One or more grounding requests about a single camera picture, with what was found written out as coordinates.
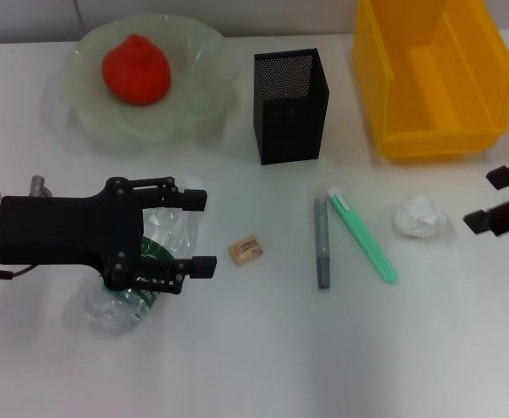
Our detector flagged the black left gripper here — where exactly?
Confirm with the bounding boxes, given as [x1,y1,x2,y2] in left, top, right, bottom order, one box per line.
[0,175,208,292]

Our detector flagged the clear green-label water bottle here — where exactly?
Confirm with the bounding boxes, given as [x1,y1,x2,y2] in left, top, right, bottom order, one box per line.
[82,175,207,337]

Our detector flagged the white paper ball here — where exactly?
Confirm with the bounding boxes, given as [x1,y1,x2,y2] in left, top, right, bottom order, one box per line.
[391,195,450,239]

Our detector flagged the grey marker pen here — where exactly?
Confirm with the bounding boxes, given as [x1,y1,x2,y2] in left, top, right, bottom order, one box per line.
[313,196,332,291]

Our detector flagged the green plastic pen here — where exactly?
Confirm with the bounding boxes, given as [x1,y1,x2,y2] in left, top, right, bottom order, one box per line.
[327,185,399,286]

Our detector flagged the small tan eraser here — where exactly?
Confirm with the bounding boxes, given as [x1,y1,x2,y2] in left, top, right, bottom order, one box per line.
[227,234,265,266]

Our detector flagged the clear glass fruit plate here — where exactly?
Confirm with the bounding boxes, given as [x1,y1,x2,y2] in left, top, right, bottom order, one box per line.
[57,12,241,154]

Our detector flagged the black mesh pen holder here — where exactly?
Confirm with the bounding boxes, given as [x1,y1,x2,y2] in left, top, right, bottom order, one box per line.
[253,47,331,166]

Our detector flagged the red-orange fruit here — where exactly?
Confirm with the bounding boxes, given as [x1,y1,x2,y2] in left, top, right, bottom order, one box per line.
[101,35,172,107]

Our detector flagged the yellow plastic bin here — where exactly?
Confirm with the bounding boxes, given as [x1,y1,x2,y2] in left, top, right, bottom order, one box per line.
[352,0,509,161]

